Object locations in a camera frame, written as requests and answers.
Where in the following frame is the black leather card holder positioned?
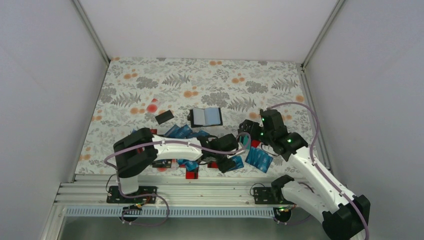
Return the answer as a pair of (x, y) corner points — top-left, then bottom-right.
(187, 107), (223, 128)

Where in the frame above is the black card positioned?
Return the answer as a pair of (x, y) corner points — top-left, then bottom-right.
(155, 110), (174, 125)

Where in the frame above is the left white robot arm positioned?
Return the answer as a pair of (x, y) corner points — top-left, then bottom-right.
(113, 128), (246, 203)

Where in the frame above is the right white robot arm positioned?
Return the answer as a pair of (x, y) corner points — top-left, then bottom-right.
(238, 109), (371, 240)

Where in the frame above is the teal card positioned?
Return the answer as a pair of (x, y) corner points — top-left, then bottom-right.
(238, 134), (251, 150)

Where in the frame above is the blue VIP card right-centre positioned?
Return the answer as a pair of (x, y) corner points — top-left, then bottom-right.
(230, 155), (244, 171)

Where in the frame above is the blue VIP card stack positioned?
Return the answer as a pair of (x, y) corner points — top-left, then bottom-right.
(245, 147), (273, 174)

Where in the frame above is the red card bottom centre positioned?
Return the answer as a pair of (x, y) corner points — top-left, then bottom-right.
(185, 168), (199, 180)

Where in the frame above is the floral table mat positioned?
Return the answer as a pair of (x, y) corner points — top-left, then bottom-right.
(75, 57), (314, 175)

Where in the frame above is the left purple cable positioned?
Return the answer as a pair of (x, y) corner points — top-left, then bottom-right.
(103, 131), (253, 200)

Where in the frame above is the purple cable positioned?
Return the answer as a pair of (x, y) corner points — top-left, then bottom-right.
(264, 101), (370, 240)
(103, 131), (253, 200)

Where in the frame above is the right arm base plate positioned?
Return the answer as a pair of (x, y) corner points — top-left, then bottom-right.
(252, 186), (294, 205)

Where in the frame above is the grey perforated cable duct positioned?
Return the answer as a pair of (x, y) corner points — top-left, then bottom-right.
(64, 206), (274, 219)

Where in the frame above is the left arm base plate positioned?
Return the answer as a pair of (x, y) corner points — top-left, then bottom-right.
(106, 186), (158, 204)

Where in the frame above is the aluminium rail frame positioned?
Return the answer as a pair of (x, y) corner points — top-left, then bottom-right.
(54, 172), (281, 207)

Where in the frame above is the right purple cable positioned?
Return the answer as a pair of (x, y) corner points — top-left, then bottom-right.
(264, 101), (370, 240)

